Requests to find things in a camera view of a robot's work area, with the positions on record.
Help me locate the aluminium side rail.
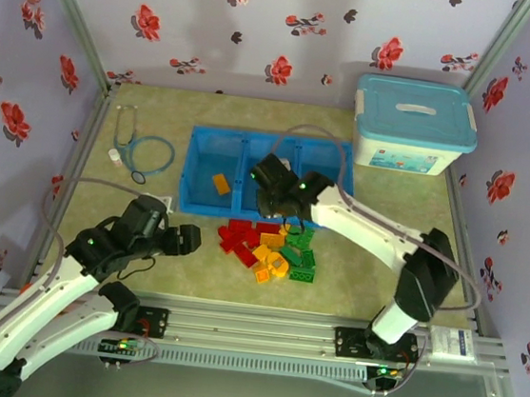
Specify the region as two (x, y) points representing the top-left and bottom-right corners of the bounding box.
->
(425, 166), (520, 339)
(20, 76), (122, 293)

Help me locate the grey slotted cable duct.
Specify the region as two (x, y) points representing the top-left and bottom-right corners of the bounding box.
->
(6, 324), (371, 391)

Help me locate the small green lego brick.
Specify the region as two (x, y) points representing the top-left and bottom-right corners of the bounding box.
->
(296, 226), (317, 248)

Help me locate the blue three-compartment plastic bin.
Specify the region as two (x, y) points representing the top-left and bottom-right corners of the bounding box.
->
(175, 124), (363, 233)

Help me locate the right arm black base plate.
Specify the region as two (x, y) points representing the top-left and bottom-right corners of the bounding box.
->
(331, 325), (422, 368)

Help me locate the aluminium frame post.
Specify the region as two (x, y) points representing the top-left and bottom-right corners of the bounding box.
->
(16, 0), (131, 97)
(461, 0), (530, 103)

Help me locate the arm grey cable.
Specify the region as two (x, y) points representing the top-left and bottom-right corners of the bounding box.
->
(0, 167), (174, 397)
(244, 120), (500, 397)

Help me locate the blue tube stethoscope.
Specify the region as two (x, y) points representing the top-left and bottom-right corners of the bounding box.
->
(107, 103), (182, 188)

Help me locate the yellow arch lego brick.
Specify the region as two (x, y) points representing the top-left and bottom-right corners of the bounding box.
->
(263, 251), (293, 279)

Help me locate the left arm grey cable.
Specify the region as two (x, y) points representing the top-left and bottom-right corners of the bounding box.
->
(0, 167), (174, 397)

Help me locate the small red lego brick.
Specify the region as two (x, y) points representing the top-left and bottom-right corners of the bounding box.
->
(214, 224), (240, 253)

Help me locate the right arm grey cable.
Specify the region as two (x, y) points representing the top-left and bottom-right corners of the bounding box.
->
(244, 120), (500, 397)

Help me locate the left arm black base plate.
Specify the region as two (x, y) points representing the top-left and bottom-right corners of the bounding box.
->
(133, 305), (171, 342)

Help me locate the white printed label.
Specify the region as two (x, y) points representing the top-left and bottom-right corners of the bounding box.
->
(427, 325), (477, 363)

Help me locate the long aluminium base rail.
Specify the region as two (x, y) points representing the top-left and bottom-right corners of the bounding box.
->
(0, 275), (517, 381)

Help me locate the white storage box blue lid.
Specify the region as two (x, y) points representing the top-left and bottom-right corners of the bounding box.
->
(346, 71), (484, 182)

